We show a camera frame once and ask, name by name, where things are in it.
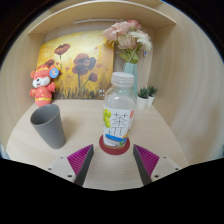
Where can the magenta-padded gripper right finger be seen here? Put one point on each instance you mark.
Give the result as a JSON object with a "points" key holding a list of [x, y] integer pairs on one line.
{"points": [[150, 160]]}

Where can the small potted succulent plant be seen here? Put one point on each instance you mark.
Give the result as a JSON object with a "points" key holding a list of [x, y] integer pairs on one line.
{"points": [[142, 101], [152, 95]]}

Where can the pink and white flower bouquet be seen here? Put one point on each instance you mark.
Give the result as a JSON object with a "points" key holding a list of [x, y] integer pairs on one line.
{"points": [[128, 38]]}

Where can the clear plastic drink bottle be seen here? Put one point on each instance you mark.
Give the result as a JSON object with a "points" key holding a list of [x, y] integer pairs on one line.
{"points": [[118, 113]]}

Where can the red plush toy figure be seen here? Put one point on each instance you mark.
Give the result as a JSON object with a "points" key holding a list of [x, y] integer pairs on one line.
{"points": [[42, 86]]}

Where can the white light bar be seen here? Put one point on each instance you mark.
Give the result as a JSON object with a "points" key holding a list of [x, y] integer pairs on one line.
{"points": [[98, 21]]}

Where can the grey ribbed cup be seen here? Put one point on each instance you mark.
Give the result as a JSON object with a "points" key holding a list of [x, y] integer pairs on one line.
{"points": [[50, 128]]}

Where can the yellow poppy flower painting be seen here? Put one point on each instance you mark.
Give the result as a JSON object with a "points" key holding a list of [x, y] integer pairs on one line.
{"points": [[83, 66]]}

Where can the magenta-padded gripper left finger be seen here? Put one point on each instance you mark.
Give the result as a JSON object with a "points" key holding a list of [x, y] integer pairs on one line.
{"points": [[78, 160]]}

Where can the teal faceted vase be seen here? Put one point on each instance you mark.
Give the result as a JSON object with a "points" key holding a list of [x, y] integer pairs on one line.
{"points": [[130, 68]]}

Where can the wooden desk shelf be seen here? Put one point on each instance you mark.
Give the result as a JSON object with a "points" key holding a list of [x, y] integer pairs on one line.
{"points": [[100, 10]]}

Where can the flat round red coaster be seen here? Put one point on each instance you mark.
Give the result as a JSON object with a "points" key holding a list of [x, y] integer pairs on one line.
{"points": [[115, 151]]}

